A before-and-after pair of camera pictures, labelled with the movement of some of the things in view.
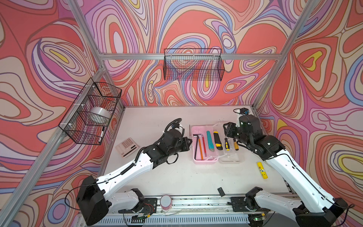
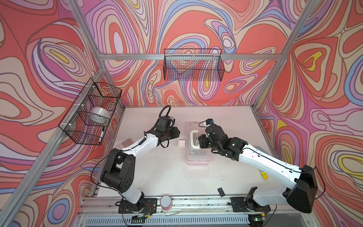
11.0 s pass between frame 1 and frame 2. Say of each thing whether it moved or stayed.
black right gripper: moved
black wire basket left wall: stayed
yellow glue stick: stayed
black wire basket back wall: stayed
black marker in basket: stayed
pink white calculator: stayed
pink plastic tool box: moved
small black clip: stayed
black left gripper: moved
